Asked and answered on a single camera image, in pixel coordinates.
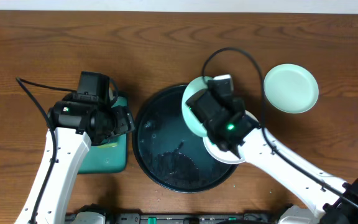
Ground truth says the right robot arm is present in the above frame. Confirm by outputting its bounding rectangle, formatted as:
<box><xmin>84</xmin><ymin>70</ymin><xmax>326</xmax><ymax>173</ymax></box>
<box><xmin>182</xmin><ymin>77</ymin><xmax>358</xmax><ymax>223</ymax></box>

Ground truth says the green yellow sponge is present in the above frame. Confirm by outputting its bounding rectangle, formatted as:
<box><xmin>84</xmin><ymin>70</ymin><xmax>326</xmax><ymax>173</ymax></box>
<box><xmin>98</xmin><ymin>142</ymin><xmax>118</xmax><ymax>148</ymax></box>

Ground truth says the light green plate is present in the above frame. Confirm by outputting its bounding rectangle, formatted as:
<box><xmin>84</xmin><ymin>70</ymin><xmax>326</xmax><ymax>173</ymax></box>
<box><xmin>264</xmin><ymin>63</ymin><xmax>319</xmax><ymax>114</ymax></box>
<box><xmin>181</xmin><ymin>75</ymin><xmax>214</xmax><ymax>138</ymax></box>

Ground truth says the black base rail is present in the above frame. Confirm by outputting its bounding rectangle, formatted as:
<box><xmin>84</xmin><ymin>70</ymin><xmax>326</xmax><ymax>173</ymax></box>
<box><xmin>63</xmin><ymin>212</ymin><xmax>279</xmax><ymax>224</ymax></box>

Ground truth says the round black serving tray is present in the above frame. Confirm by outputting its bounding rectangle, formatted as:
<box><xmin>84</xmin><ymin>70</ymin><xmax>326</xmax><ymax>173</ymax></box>
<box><xmin>132</xmin><ymin>85</ymin><xmax>237</xmax><ymax>193</ymax></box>

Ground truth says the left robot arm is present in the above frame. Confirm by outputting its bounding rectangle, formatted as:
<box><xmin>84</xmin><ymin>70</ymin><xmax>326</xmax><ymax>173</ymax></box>
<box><xmin>16</xmin><ymin>128</ymin><xmax>127</xmax><ymax>223</ymax></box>

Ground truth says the white plate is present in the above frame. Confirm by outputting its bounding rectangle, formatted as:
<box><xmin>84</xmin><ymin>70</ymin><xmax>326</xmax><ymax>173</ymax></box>
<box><xmin>202</xmin><ymin>110</ymin><xmax>260</xmax><ymax>165</ymax></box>

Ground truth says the dark green rectangular water tray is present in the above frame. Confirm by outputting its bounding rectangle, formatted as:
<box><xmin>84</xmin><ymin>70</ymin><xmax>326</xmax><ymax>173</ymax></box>
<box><xmin>78</xmin><ymin>92</ymin><xmax>127</xmax><ymax>174</ymax></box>

